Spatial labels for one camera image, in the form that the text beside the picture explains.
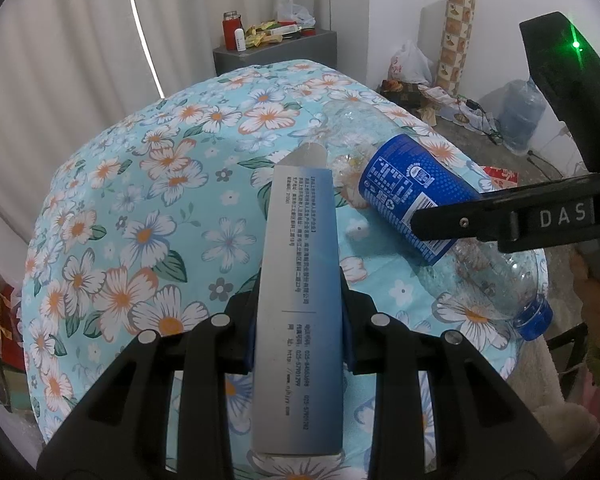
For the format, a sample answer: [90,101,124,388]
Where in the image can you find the clear Pepsi plastic bottle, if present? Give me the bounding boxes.
[321,101,553,348]

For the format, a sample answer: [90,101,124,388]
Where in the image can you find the blue white toothpaste box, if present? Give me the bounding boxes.
[251,143,343,456]

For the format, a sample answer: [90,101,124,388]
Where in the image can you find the person's right hand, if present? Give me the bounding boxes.
[570,252,600,348]

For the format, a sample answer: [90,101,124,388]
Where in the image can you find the red snack wrapper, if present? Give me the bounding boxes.
[480,166,519,192]

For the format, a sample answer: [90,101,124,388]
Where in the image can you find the white power strip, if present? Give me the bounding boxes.
[439,100,500,134]

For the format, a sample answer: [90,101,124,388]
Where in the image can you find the large blue water jug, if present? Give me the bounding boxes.
[498,78,546,155]

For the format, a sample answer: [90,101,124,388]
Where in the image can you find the dark bag on floor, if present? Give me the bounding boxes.
[377,79,432,112]

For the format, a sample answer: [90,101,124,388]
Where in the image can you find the red gift bag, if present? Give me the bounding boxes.
[0,274,26,372]

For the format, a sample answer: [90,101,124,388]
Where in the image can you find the white plastic bag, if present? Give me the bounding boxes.
[388,40,434,87]

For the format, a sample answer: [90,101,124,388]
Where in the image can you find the patterned rolled mat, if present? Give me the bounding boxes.
[436,0,476,96]

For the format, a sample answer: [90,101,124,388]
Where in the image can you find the floral blue bed sheet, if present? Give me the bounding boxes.
[21,60,522,479]

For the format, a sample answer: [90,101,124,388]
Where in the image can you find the grey bedside cabinet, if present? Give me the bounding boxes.
[213,29,338,76]

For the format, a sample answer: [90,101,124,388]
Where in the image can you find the yellow snack packets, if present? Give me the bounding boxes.
[245,21,301,49]

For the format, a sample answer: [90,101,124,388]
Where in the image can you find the clear plastic bag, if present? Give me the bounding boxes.
[276,0,316,28]

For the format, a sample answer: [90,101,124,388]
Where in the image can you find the white small bottle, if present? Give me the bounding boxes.
[234,28,247,52]

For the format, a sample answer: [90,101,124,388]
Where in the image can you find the red thermos bottle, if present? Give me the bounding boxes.
[222,11,242,51]

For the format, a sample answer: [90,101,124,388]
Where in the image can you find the white curtain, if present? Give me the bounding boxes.
[0,0,372,241]

